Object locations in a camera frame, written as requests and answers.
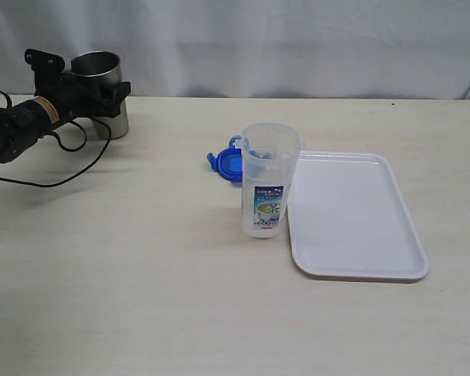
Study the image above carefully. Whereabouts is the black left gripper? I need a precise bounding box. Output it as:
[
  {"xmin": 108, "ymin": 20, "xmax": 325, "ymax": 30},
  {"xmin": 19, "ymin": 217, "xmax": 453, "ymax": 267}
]
[{"xmin": 24, "ymin": 49, "xmax": 131, "ymax": 125}]

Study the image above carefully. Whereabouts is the stainless steel cup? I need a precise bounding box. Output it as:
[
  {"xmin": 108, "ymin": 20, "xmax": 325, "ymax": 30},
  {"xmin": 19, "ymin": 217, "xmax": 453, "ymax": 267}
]
[{"xmin": 70, "ymin": 51, "xmax": 128, "ymax": 139}]

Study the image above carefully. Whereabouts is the blue bottle lid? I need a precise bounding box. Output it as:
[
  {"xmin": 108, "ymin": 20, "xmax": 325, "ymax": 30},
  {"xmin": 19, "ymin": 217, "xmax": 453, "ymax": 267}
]
[{"xmin": 206, "ymin": 136, "xmax": 243, "ymax": 184}]

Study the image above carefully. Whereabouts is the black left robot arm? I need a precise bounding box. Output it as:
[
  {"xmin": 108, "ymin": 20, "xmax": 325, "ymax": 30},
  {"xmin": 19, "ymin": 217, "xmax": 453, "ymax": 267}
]
[{"xmin": 0, "ymin": 49, "xmax": 131, "ymax": 164}]

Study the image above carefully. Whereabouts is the clear plastic tea bottle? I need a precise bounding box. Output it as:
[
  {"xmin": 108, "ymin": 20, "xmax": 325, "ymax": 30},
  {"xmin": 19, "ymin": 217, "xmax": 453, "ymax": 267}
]
[{"xmin": 240, "ymin": 122, "xmax": 304, "ymax": 238}]

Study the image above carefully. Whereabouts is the white plastic tray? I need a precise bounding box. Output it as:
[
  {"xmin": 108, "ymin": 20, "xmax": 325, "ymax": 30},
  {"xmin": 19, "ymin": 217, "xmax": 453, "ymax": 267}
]
[{"xmin": 287, "ymin": 150, "xmax": 430, "ymax": 283}]

